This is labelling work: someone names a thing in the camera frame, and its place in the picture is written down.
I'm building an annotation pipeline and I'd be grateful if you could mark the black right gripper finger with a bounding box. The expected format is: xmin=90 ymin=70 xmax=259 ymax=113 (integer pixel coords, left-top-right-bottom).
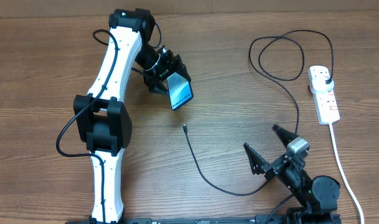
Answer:
xmin=272 ymin=124 xmax=298 ymax=147
xmin=243 ymin=142 xmax=269 ymax=175

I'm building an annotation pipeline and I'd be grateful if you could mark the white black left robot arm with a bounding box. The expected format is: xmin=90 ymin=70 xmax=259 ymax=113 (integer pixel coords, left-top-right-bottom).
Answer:
xmin=73 ymin=9 xmax=194 ymax=223

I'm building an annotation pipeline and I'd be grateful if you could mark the white power strip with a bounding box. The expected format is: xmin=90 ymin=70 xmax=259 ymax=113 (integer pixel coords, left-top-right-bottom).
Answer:
xmin=307 ymin=65 xmax=341 ymax=126

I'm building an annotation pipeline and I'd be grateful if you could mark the white charger plug adapter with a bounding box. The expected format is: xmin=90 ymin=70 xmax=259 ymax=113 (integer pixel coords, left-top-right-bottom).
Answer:
xmin=310 ymin=77 xmax=334 ymax=94

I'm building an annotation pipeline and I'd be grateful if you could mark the black smartphone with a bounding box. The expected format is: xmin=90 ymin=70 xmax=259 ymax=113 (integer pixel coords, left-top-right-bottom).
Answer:
xmin=167 ymin=72 xmax=194 ymax=111

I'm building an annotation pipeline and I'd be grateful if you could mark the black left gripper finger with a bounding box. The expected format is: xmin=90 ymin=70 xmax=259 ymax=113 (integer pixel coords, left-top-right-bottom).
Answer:
xmin=147 ymin=78 xmax=169 ymax=96
xmin=174 ymin=54 xmax=191 ymax=82

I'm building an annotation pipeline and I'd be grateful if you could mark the white power strip cord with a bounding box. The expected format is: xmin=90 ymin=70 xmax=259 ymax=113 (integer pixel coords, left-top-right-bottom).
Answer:
xmin=328 ymin=122 xmax=365 ymax=224

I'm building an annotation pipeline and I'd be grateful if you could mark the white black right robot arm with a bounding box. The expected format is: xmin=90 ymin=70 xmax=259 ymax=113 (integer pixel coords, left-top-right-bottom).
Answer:
xmin=244 ymin=124 xmax=341 ymax=224

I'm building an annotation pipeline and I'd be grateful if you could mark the black USB charging cable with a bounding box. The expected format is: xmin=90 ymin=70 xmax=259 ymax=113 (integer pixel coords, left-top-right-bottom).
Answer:
xmin=182 ymin=29 xmax=335 ymax=197

